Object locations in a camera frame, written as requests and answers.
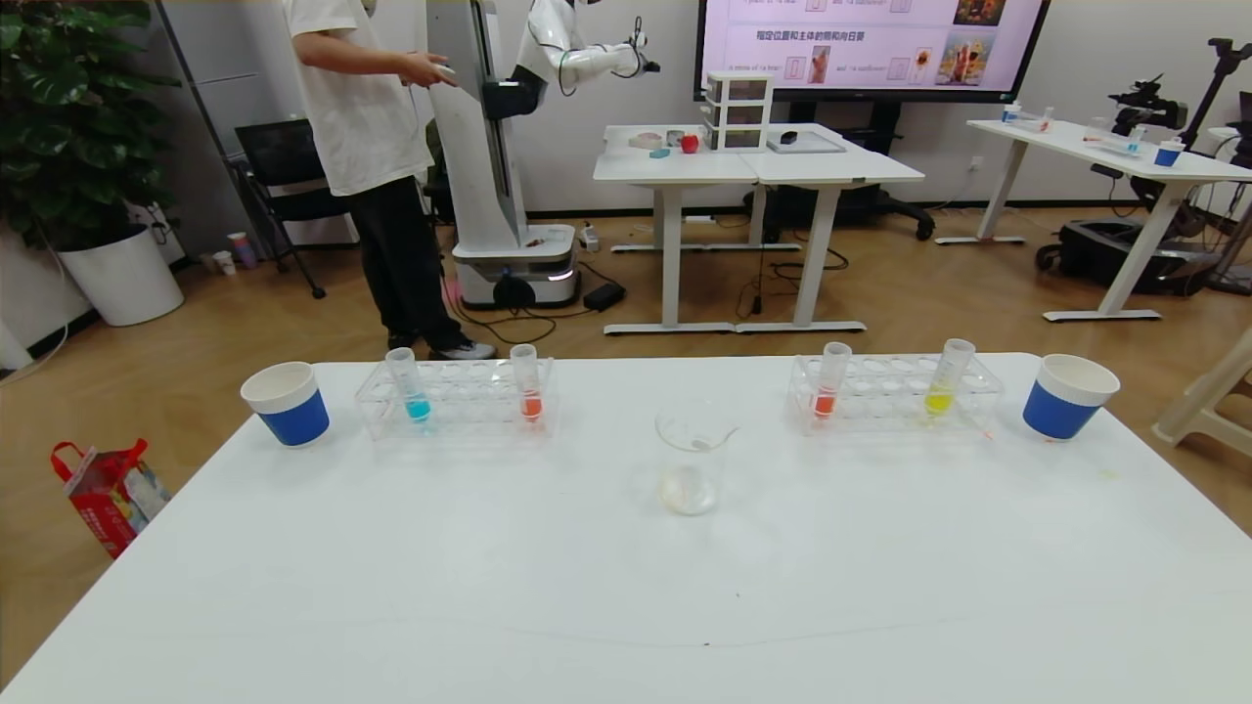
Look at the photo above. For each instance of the blue pigment test tube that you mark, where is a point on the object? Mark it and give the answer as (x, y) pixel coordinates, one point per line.
(417, 407)

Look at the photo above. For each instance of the red gift bag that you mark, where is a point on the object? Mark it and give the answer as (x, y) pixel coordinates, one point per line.
(108, 504)

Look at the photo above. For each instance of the black camera rig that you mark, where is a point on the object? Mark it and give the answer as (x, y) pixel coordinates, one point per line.
(1144, 103)

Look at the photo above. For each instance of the clear plastic test tube rack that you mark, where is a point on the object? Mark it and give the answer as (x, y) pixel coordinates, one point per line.
(885, 391)
(460, 396)

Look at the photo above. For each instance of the green leafy plant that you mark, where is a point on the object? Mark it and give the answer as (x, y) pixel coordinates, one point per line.
(68, 117)

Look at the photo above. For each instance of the yellow pigment test tube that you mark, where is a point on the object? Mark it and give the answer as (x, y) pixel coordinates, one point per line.
(941, 399)

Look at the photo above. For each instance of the small white cup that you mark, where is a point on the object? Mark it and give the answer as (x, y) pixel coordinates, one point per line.
(224, 263)

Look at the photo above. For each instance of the white plant pot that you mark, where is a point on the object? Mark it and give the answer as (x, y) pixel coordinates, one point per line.
(122, 279)

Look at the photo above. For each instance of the beige plastic stool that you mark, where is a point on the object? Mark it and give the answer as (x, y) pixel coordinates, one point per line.
(1213, 401)

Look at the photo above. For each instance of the grey flat tray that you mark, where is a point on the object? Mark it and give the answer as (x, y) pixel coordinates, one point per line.
(812, 145)

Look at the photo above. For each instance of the black folding chair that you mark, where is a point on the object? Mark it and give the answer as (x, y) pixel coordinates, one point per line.
(284, 156)

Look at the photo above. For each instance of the white power strip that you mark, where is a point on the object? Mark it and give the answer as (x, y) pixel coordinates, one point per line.
(588, 237)

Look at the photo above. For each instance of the clear glass beaker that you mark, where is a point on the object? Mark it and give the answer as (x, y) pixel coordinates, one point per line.
(690, 489)

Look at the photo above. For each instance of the red pigment test tube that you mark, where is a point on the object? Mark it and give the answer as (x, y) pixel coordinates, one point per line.
(827, 401)
(530, 404)

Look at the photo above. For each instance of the small blue cup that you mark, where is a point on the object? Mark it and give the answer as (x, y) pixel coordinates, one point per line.
(1168, 154)

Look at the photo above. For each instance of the white humanoid robot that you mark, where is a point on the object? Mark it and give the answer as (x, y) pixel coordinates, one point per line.
(474, 147)

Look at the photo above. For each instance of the black screen stand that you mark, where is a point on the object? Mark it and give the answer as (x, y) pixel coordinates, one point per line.
(880, 205)

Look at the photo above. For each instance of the black power adapter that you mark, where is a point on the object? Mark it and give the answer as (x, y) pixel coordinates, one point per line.
(604, 296)

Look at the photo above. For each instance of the long white standing desk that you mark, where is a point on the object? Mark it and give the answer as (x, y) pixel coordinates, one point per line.
(1095, 147)

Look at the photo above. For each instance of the clear drawer organizer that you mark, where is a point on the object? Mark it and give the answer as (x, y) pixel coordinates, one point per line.
(738, 112)

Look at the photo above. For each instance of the blue white paper cup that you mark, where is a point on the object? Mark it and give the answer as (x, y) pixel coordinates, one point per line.
(293, 418)
(1061, 416)

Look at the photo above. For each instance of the person in white shirt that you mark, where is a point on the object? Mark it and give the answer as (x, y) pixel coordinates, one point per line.
(362, 108)

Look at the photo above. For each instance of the large wall display screen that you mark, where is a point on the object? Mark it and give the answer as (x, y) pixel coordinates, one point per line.
(871, 49)

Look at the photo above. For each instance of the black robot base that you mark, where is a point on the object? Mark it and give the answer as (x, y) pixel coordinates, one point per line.
(1105, 254)

